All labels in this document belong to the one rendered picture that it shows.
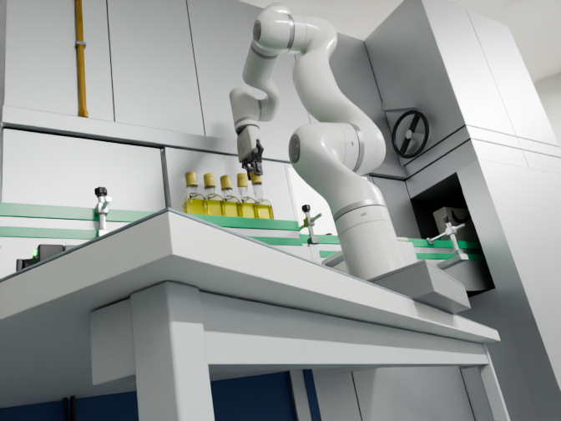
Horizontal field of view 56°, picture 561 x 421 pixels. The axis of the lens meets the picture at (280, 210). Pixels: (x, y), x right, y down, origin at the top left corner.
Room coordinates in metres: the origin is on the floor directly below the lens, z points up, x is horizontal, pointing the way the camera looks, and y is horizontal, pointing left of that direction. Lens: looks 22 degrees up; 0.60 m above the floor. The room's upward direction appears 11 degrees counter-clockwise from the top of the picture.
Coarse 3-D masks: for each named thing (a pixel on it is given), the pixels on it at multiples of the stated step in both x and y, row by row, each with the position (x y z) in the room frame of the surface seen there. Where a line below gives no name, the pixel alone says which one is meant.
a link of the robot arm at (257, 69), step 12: (252, 48) 1.29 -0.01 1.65; (252, 60) 1.32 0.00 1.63; (264, 60) 1.31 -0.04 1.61; (252, 72) 1.36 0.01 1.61; (264, 72) 1.36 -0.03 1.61; (252, 84) 1.40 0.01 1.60; (264, 84) 1.41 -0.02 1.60; (276, 96) 1.48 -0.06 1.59; (264, 108) 1.54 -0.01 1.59; (276, 108) 1.53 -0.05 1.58; (264, 120) 1.58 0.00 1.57
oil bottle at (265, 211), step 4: (256, 200) 1.52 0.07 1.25; (260, 200) 1.52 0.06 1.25; (264, 200) 1.52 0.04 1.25; (268, 200) 1.53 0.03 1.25; (260, 204) 1.51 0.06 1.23; (264, 204) 1.52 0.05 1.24; (268, 204) 1.53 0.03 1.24; (260, 208) 1.51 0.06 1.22; (264, 208) 1.52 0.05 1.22; (268, 208) 1.53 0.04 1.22; (272, 208) 1.54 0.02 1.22; (260, 212) 1.51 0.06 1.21; (264, 212) 1.52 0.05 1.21; (268, 212) 1.53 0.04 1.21; (272, 212) 1.54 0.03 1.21; (260, 216) 1.51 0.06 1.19; (264, 216) 1.52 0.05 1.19; (268, 216) 1.52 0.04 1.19; (272, 216) 1.53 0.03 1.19
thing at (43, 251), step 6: (42, 246) 0.95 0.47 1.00; (48, 246) 0.96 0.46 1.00; (54, 246) 0.96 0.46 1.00; (60, 246) 0.97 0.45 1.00; (66, 246) 0.98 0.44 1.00; (72, 246) 0.98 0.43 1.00; (36, 252) 0.95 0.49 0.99; (42, 252) 0.95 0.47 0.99; (48, 252) 0.96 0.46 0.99; (54, 252) 0.96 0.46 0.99; (60, 252) 0.97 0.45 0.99; (36, 258) 0.97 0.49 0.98; (42, 258) 0.95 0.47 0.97
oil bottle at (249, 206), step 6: (240, 198) 1.48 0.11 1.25; (246, 198) 1.48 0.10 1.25; (252, 198) 1.50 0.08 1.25; (240, 204) 1.48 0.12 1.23; (246, 204) 1.48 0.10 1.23; (252, 204) 1.49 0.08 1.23; (246, 210) 1.48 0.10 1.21; (252, 210) 1.49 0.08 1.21; (246, 216) 1.47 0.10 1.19; (252, 216) 1.49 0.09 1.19; (258, 216) 1.50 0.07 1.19
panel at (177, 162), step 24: (168, 168) 1.49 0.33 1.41; (192, 168) 1.54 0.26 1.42; (216, 168) 1.60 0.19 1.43; (240, 168) 1.65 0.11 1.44; (264, 168) 1.71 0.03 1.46; (288, 168) 1.78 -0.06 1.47; (168, 192) 1.50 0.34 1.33; (216, 192) 1.59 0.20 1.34; (264, 192) 1.70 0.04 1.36; (288, 192) 1.76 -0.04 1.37; (288, 216) 1.75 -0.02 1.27
